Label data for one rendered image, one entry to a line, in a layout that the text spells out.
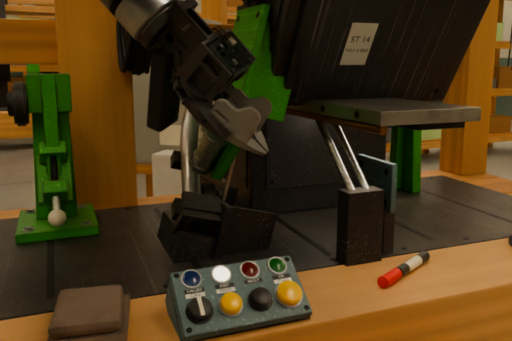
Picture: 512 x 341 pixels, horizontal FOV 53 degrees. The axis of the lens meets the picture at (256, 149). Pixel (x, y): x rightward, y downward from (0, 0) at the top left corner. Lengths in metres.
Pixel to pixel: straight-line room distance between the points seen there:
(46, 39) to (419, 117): 0.78
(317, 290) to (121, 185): 0.56
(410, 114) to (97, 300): 0.43
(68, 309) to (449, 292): 0.46
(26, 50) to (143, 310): 0.68
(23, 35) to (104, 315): 0.73
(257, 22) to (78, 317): 0.46
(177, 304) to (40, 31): 0.74
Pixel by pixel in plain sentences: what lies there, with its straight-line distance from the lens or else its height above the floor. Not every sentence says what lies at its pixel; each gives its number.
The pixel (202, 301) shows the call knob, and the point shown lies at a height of 0.94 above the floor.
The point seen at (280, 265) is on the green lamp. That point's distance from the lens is 0.63.
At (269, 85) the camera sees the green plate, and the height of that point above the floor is 1.15.
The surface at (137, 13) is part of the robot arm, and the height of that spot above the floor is 1.25.
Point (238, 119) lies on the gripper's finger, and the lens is 0.64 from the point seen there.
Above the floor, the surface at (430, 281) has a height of 0.90.
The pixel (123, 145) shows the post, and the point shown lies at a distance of 1.10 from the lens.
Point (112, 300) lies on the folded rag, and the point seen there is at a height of 0.93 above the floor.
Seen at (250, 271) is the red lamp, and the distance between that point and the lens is 0.62.
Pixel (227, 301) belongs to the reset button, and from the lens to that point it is 0.58.
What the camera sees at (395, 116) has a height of 1.12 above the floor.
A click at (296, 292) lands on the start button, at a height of 0.93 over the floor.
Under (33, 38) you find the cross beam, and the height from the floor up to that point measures 1.24.
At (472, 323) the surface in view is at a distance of 0.76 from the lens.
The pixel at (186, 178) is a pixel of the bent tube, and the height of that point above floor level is 1.01.
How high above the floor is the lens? 1.19
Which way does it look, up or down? 10 degrees down
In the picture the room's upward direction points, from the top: straight up
